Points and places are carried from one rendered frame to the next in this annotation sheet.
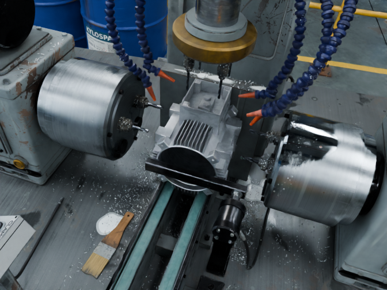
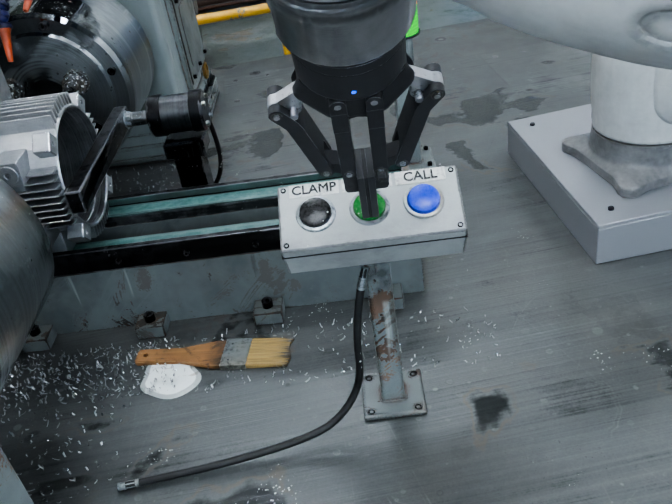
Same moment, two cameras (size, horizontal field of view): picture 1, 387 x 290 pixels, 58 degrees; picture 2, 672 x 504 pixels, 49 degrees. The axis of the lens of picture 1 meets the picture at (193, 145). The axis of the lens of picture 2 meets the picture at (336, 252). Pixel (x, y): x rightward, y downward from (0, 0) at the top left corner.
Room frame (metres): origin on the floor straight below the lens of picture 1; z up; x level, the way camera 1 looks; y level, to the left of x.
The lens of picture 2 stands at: (0.42, 0.93, 1.41)
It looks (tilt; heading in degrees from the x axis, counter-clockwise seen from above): 34 degrees down; 260
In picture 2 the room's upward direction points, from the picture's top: 9 degrees counter-clockwise
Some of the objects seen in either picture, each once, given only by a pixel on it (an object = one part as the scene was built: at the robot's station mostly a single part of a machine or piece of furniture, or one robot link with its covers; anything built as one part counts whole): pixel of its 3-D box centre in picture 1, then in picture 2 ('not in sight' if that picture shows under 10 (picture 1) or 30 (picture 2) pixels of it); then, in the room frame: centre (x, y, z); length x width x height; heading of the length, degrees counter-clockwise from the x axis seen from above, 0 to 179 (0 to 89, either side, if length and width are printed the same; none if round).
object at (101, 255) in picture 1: (111, 241); (213, 354); (0.47, 0.20, 0.80); 0.21 x 0.05 x 0.01; 160
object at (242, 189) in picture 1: (194, 178); (102, 154); (0.54, -0.01, 1.01); 0.26 x 0.04 x 0.03; 76
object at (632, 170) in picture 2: not in sight; (639, 133); (-0.21, 0.08, 0.89); 0.22 x 0.18 x 0.06; 90
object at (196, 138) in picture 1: (198, 143); (10, 175); (0.66, -0.01, 1.01); 0.20 x 0.19 x 0.19; 166
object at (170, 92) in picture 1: (212, 119); not in sight; (0.81, -0.05, 0.97); 0.30 x 0.11 x 0.34; 76
